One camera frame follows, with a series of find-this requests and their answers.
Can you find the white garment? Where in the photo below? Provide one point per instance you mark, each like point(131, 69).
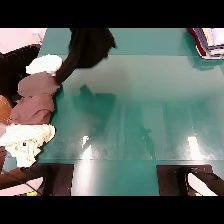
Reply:
point(43, 64)

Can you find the black garment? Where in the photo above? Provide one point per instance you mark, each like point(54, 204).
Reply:
point(13, 71)
point(88, 46)

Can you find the orange-brown garment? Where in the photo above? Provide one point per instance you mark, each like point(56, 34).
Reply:
point(4, 110)

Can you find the cream garment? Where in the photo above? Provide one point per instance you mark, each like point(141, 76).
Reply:
point(25, 138)

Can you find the mauve garment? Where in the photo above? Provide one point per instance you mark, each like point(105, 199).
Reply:
point(35, 96)

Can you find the red garment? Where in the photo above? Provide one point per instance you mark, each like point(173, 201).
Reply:
point(198, 41)

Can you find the pale folded garment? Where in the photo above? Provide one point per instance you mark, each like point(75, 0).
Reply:
point(216, 36)

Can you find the blue garment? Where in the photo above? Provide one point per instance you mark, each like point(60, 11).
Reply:
point(213, 51)

